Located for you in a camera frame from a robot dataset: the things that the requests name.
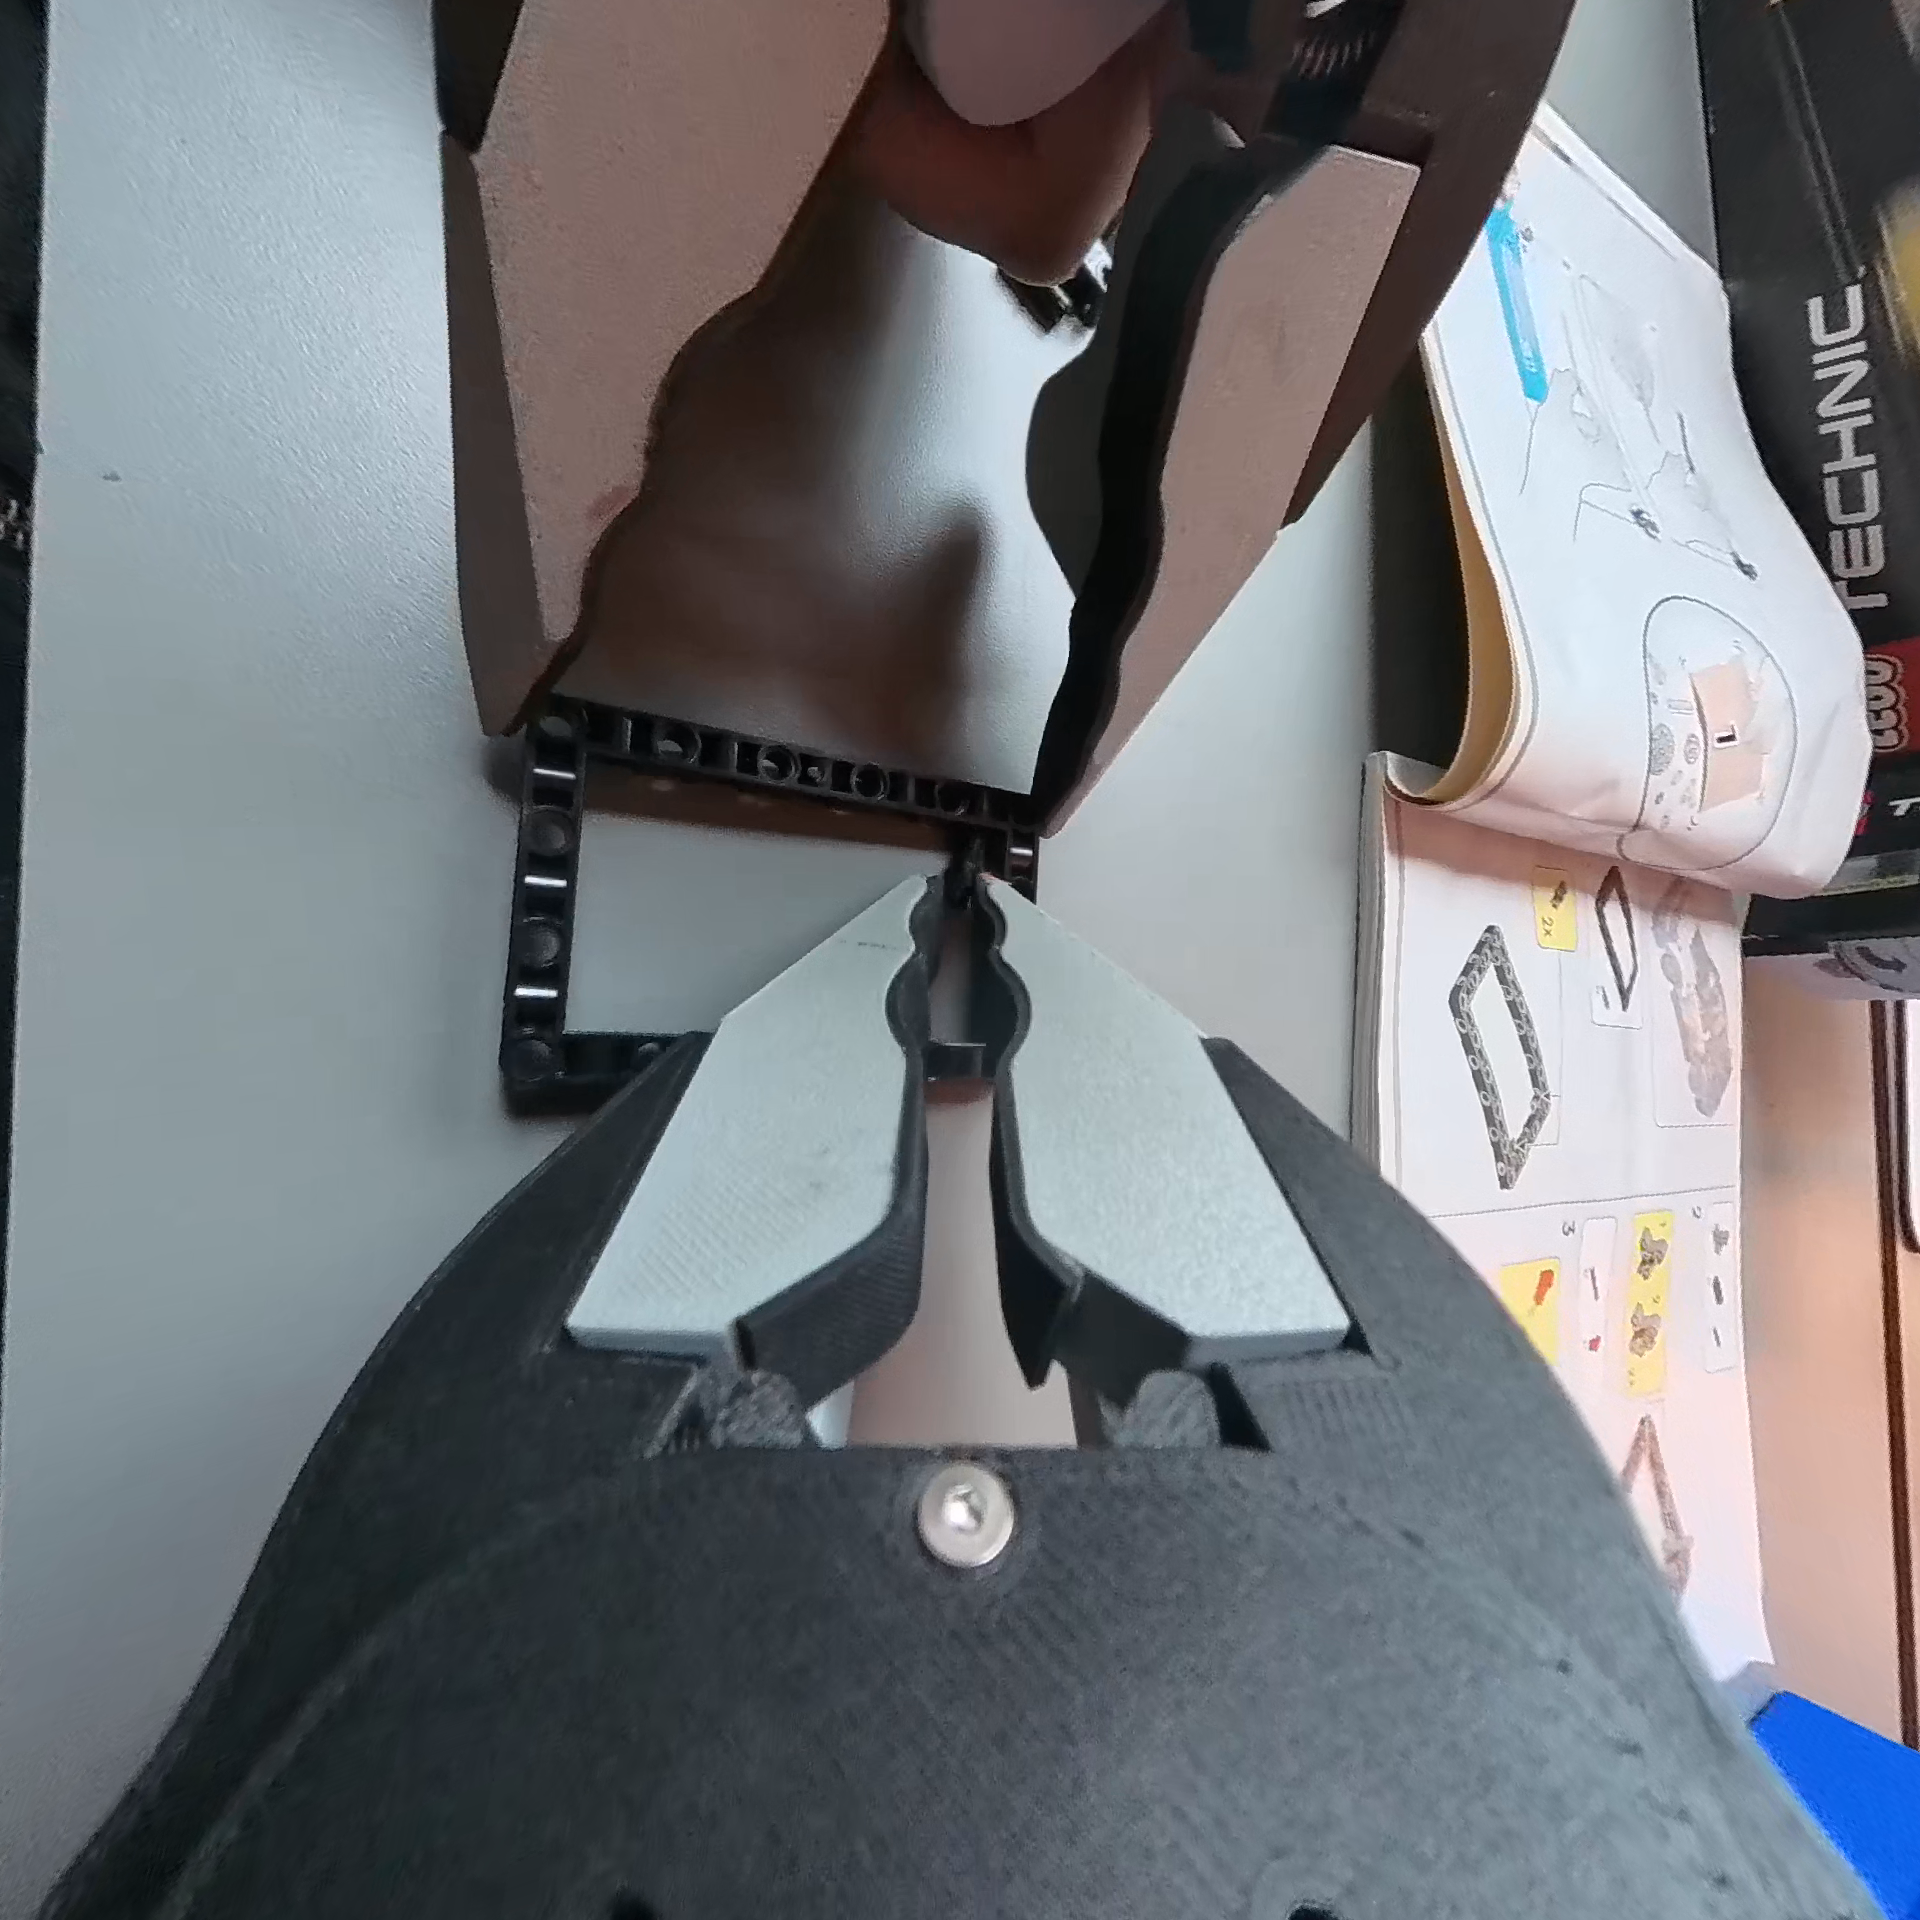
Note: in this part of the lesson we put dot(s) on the black lego set box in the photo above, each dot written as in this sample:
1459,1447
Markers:
1830,374

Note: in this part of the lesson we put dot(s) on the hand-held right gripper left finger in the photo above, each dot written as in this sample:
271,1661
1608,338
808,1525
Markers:
750,1185

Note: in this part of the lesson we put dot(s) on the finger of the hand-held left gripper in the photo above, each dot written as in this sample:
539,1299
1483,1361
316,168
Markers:
1244,420
600,300

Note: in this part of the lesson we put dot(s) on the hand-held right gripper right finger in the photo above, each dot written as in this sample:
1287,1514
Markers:
1170,1185

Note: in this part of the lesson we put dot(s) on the open instruction booklet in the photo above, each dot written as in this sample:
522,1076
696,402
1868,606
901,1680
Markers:
1591,975

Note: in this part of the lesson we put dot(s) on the black lego frame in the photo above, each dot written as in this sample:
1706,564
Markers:
542,901

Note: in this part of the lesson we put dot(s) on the blue plastic bin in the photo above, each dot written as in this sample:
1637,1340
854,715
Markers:
1845,1815

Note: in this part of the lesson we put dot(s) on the black lego pin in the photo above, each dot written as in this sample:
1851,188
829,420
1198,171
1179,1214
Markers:
969,866

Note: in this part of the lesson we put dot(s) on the person's left hand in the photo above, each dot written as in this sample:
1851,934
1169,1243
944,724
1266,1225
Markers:
1034,194

